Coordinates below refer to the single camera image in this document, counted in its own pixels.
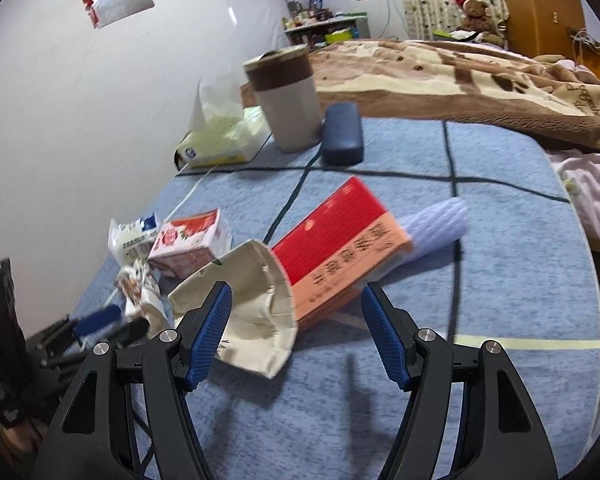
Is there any strawberry milk carton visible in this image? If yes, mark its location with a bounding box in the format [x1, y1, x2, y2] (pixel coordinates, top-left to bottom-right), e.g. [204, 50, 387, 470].
[148, 209, 233, 280]

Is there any beige brown travel mug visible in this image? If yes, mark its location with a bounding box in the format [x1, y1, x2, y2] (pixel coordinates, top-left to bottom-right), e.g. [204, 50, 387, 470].
[242, 44, 323, 153]

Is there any pink bed sheet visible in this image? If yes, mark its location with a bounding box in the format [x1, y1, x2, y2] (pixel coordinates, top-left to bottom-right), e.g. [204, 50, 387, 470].
[546, 150, 600, 240]

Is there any red orange box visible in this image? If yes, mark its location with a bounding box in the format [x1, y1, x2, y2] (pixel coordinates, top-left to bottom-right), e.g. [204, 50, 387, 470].
[273, 177, 414, 332]

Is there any red hanging ornament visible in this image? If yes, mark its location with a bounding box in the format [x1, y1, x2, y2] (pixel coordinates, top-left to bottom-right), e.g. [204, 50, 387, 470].
[82, 0, 99, 28]

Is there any cream torn paper carton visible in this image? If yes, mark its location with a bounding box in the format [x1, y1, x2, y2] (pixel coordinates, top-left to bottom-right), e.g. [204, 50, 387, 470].
[168, 240, 298, 379]

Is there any brown paw print blanket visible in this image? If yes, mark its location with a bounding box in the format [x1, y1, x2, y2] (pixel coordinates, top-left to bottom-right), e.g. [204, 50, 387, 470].
[244, 40, 600, 153]

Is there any white yogurt cup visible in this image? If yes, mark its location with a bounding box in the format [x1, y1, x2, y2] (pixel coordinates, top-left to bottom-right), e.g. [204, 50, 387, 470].
[108, 214, 161, 266]

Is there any orange wooden headboard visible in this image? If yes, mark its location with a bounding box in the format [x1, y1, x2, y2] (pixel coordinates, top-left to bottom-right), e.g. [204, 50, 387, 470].
[568, 28, 600, 80]

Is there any teddy bear with santa hat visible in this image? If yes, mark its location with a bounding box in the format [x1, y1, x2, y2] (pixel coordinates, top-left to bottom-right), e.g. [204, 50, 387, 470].
[454, 0, 505, 48]

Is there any lavender ribbed foam sleeve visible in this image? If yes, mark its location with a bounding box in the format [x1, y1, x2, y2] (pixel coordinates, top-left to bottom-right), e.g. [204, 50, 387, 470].
[398, 197, 469, 263]

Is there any yellow tissue pack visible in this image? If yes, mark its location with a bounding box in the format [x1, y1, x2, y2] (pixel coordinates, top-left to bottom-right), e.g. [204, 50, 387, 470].
[173, 74, 271, 170]

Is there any cluttered desk shelf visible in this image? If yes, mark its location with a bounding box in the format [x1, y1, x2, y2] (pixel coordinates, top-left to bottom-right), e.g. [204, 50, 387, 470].
[284, 13, 370, 50]

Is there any navy glasses case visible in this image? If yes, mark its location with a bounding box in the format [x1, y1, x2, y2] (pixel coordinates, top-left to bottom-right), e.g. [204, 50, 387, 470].
[321, 102, 364, 167]

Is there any orange wooden wardrobe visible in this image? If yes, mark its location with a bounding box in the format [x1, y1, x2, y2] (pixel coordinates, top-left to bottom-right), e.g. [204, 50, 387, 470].
[505, 0, 585, 58]

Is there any person's hand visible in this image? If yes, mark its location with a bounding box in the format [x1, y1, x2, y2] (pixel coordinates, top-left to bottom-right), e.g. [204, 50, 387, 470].
[0, 419, 45, 464]

